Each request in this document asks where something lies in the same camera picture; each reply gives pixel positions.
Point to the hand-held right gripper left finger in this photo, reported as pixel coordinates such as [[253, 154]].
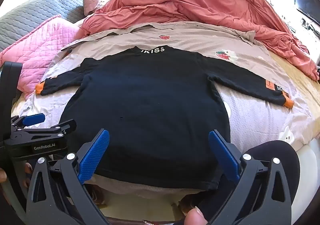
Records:
[[93, 157]]

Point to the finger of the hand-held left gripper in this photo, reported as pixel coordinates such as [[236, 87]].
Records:
[[62, 127], [33, 118]]

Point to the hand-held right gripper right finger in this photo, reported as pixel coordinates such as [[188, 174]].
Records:
[[223, 155]]

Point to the black sweater with orange cuffs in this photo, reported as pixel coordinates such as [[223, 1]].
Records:
[[150, 115]]

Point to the person's left hand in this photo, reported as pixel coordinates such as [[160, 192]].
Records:
[[2, 175]]

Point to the person's right hand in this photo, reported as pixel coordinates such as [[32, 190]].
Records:
[[195, 217]]

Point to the printed mauve blanket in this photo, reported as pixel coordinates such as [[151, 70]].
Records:
[[250, 115]]

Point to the pink quilted blanket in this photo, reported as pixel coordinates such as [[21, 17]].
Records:
[[37, 47]]

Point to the white bed base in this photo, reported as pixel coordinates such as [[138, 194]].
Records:
[[310, 165]]

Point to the yellow bed sheet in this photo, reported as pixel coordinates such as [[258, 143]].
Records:
[[307, 90]]

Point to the grey quilted cover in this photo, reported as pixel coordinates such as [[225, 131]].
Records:
[[30, 12]]

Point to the mauve quilted pillow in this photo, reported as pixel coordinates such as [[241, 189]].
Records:
[[92, 2]]

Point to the white television cabinet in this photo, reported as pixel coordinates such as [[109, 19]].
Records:
[[300, 25]]

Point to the coral red duvet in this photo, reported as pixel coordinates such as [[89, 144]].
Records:
[[200, 2]]

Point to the black flat screen television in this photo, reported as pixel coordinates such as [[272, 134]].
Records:
[[306, 2]]

